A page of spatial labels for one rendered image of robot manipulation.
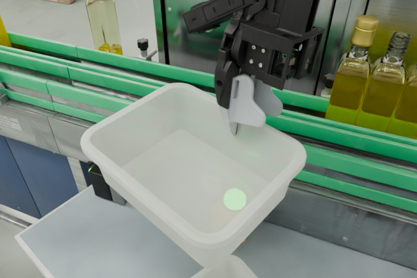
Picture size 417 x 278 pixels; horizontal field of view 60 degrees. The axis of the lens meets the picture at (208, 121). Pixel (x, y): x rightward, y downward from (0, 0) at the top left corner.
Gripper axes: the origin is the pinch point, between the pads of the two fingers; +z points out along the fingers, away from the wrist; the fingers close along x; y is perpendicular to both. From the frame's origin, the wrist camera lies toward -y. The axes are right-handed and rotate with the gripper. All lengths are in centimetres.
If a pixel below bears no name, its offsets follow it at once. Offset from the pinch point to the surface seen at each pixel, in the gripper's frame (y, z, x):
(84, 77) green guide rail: -49, 15, 10
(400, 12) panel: 5.7, -9.9, 44.7
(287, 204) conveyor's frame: 3.7, 25.5, 19.9
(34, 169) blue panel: -67, 50, 3
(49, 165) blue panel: -60, 45, 4
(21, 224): -86, 88, 2
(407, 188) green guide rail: 20.6, 13.5, 25.5
